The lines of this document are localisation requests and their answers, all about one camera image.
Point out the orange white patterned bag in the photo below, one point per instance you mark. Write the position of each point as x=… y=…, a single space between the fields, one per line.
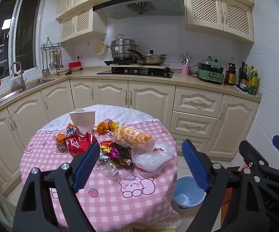
x=132 y=136

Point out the black range hood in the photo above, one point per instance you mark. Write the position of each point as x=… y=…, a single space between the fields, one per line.
x=134 y=7

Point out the frying pan with lid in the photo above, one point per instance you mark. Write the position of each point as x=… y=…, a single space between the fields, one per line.
x=151 y=59

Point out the steel sink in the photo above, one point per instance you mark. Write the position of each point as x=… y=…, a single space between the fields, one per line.
x=21 y=89

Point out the kitchen window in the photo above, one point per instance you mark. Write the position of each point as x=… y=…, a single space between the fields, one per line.
x=21 y=33

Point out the white paper container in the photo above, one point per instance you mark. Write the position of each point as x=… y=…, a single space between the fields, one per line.
x=82 y=120

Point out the green yellow bottle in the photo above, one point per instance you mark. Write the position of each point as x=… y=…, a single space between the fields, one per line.
x=253 y=83

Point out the red snack packet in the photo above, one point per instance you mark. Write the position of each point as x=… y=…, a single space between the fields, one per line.
x=79 y=143

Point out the white bowl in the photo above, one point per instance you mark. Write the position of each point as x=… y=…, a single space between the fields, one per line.
x=62 y=71

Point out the black gas stove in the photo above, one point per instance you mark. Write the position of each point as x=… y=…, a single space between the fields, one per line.
x=134 y=72

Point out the orange yellow artificial flower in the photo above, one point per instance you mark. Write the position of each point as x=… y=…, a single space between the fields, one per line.
x=103 y=127

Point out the yellow round strainer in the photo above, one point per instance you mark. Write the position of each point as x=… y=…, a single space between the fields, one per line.
x=100 y=47

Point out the dark chocolate wrapper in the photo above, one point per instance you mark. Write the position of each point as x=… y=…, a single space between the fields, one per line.
x=125 y=156

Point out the clear plastic wrapper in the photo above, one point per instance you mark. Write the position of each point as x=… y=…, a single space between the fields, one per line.
x=108 y=170

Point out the blue plastic bin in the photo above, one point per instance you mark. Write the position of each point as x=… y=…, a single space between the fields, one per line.
x=185 y=193

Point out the soy sauce bottle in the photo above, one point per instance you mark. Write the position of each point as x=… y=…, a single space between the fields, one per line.
x=230 y=73

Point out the steel steamer pot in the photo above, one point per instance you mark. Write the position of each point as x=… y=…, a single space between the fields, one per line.
x=122 y=50

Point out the green electric cooker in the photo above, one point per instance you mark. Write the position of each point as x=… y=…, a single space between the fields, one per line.
x=209 y=73

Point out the steel faucet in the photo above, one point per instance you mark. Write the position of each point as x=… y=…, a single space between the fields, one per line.
x=21 y=77

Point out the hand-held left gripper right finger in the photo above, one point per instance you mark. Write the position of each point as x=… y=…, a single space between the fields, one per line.
x=197 y=166

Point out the red box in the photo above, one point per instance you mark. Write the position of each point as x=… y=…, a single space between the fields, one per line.
x=74 y=64

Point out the clear plastic bag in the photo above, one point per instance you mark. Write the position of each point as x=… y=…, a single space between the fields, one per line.
x=151 y=159

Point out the round table pink checked cloth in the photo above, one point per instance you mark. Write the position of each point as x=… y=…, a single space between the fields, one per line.
x=105 y=203

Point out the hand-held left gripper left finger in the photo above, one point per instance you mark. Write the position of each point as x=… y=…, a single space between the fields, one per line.
x=87 y=166

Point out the gold foil candy wrapper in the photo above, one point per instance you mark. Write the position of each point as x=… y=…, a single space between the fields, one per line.
x=104 y=145

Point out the orange snack wrapper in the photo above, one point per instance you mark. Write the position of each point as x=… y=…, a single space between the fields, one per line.
x=68 y=133

